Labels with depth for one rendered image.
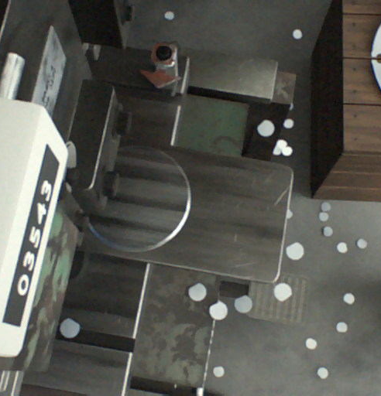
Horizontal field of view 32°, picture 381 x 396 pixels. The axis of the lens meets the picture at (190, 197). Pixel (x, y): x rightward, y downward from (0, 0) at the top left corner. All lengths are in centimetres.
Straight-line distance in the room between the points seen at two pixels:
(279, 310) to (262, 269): 63
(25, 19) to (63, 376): 49
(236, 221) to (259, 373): 80
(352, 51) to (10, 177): 118
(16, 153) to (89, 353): 63
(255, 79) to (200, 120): 10
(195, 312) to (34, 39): 50
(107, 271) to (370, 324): 87
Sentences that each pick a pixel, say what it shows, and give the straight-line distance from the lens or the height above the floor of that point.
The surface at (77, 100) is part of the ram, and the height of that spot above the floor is 98.
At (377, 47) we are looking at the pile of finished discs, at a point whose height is 35.
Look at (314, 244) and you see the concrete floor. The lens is 156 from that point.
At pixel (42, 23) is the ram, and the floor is 111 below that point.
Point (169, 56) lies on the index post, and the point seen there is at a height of 80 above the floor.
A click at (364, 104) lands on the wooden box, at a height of 35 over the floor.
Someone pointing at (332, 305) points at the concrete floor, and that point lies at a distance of 155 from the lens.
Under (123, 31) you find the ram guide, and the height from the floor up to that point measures 101.
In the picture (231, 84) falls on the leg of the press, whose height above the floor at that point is 64.
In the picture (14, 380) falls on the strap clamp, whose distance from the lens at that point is 80.
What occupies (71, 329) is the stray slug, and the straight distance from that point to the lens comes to 81.
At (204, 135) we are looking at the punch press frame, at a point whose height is 65.
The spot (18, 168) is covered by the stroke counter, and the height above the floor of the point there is 134.
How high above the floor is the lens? 151
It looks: 75 degrees down
